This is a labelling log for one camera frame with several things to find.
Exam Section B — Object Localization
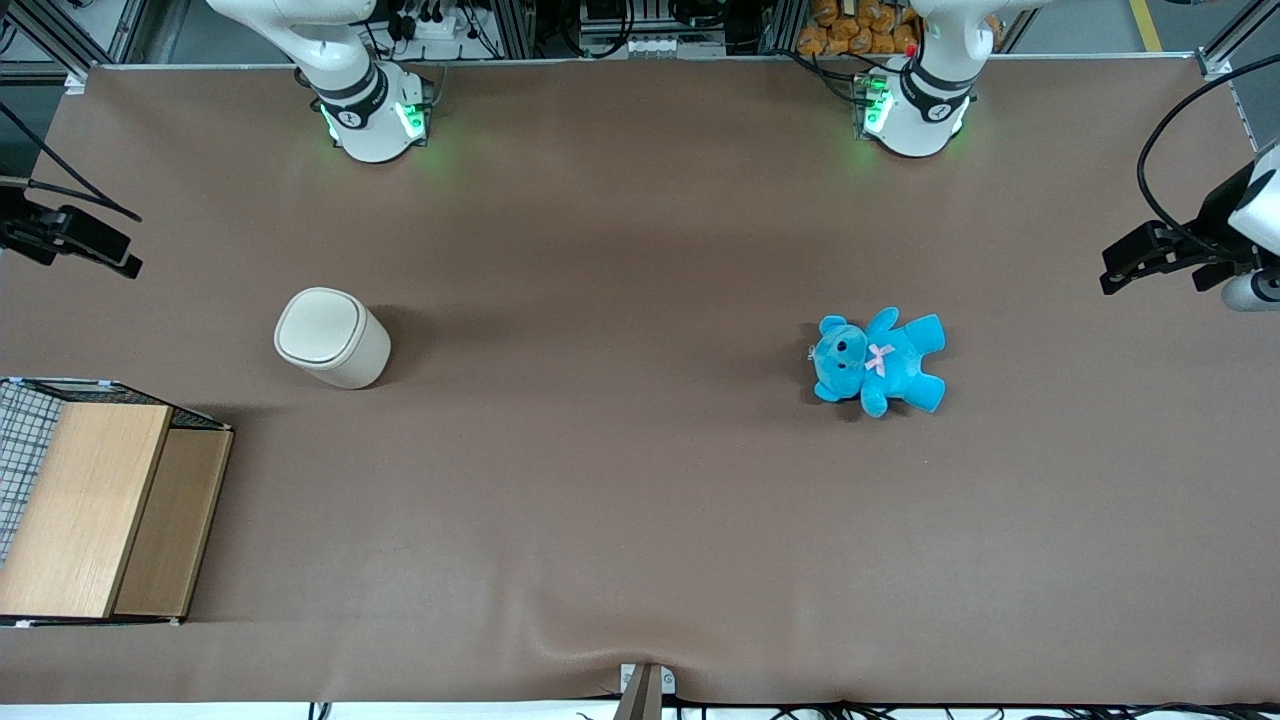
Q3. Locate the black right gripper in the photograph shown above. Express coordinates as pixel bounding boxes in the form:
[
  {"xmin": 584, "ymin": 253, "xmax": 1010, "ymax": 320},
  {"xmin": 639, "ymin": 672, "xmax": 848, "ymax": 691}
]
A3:
[{"xmin": 0, "ymin": 188, "xmax": 144, "ymax": 280}]

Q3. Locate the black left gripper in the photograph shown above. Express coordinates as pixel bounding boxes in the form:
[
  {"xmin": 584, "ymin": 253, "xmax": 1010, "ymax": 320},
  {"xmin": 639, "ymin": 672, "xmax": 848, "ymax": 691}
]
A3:
[{"xmin": 1099, "ymin": 158, "xmax": 1263, "ymax": 297}]

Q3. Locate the beige lidded trash can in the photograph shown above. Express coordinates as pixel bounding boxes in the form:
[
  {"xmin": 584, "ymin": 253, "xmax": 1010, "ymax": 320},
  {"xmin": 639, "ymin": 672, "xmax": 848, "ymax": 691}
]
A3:
[{"xmin": 273, "ymin": 287, "xmax": 393, "ymax": 391}]

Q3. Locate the light wooden shelf box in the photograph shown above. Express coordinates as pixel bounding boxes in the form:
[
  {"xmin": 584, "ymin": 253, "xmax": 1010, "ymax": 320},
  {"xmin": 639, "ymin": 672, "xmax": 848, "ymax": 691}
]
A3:
[{"xmin": 0, "ymin": 400, "xmax": 235, "ymax": 627}]

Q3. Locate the blue teddy bear plush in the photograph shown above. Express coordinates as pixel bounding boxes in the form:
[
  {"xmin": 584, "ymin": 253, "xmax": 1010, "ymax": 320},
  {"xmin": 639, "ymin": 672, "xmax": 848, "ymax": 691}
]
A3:
[{"xmin": 807, "ymin": 305, "xmax": 948, "ymax": 420}]

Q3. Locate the orange plush toy pile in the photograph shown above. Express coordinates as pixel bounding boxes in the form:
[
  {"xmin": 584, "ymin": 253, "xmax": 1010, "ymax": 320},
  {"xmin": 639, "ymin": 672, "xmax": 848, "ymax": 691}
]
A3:
[{"xmin": 796, "ymin": 0, "xmax": 1003, "ymax": 57}]

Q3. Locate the white power strip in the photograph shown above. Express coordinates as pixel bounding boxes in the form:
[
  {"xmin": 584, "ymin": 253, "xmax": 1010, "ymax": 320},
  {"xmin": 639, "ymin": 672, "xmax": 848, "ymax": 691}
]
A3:
[{"xmin": 394, "ymin": 8, "xmax": 473, "ymax": 43}]

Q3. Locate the brown table cloth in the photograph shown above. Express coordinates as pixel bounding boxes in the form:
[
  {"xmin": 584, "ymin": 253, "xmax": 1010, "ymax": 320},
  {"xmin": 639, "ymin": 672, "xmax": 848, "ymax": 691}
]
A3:
[{"xmin": 0, "ymin": 58, "xmax": 1280, "ymax": 707}]

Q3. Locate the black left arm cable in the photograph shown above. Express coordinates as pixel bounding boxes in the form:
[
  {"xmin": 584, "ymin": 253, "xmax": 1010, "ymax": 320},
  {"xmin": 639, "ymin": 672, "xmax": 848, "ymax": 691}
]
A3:
[{"xmin": 1136, "ymin": 52, "xmax": 1280, "ymax": 253}]

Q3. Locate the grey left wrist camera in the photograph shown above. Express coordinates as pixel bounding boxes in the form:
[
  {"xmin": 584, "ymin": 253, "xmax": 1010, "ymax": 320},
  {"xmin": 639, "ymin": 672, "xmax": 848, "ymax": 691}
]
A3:
[{"xmin": 1219, "ymin": 268, "xmax": 1280, "ymax": 314}]

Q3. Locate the aluminium frame post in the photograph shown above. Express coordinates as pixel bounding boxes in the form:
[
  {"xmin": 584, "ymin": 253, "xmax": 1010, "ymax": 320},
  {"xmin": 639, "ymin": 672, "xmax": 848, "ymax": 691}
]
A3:
[
  {"xmin": 1194, "ymin": 0, "xmax": 1280, "ymax": 83},
  {"xmin": 0, "ymin": 0, "xmax": 151, "ymax": 93}
]

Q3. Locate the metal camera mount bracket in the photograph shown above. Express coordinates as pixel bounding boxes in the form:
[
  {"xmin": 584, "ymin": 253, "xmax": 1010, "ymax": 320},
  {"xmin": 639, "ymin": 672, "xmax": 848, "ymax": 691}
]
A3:
[{"xmin": 617, "ymin": 662, "xmax": 678, "ymax": 720}]

